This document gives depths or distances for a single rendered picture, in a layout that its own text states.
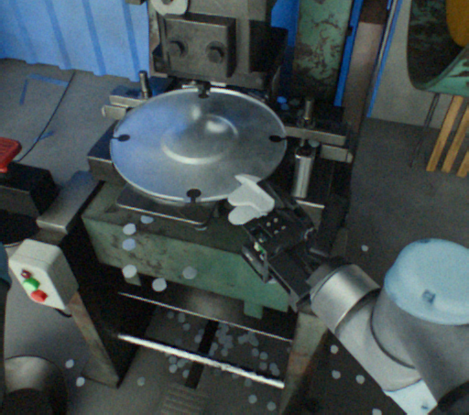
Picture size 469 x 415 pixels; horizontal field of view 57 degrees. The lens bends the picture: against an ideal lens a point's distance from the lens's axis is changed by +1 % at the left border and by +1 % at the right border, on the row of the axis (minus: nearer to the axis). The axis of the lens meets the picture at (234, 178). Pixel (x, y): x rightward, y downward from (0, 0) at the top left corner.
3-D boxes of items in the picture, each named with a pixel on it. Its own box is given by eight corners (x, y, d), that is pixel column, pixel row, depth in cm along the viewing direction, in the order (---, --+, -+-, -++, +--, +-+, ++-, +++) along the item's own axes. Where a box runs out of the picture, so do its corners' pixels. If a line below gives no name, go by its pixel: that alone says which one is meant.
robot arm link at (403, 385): (485, 354, 40) (453, 387, 46) (391, 272, 47) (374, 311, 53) (432, 406, 37) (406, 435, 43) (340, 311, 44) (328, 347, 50)
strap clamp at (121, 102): (179, 131, 85) (173, 86, 77) (103, 116, 88) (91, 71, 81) (189, 114, 89) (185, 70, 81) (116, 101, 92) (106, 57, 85)
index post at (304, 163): (306, 199, 71) (314, 156, 65) (289, 195, 72) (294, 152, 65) (309, 187, 73) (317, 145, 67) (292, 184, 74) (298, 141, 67)
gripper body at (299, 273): (237, 219, 53) (302, 289, 46) (289, 191, 57) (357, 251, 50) (237, 255, 59) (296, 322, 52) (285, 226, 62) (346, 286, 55)
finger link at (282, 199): (256, 175, 58) (299, 216, 53) (265, 170, 58) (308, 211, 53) (255, 198, 61) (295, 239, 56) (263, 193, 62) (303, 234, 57)
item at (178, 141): (128, 90, 81) (127, 87, 81) (279, 91, 81) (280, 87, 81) (92, 202, 61) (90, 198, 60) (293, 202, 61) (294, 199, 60)
